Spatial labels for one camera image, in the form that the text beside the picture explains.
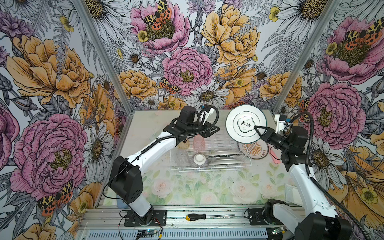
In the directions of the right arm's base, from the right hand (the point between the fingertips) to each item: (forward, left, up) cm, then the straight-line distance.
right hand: (255, 131), depth 75 cm
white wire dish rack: (+9, +11, -23) cm, 27 cm away
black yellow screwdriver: (-32, +30, -25) cm, 50 cm away
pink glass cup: (+11, +27, -25) cm, 39 cm away
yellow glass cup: (+6, +37, -20) cm, 43 cm away
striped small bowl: (-5, +27, -20) cm, 34 cm away
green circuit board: (-37, +53, -26) cm, 70 cm away
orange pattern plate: (+4, -8, -26) cm, 27 cm away
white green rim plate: (+5, +6, +1) cm, 8 cm away
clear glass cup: (-5, +38, -17) cm, 42 cm away
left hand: (+1, +19, -1) cm, 19 cm away
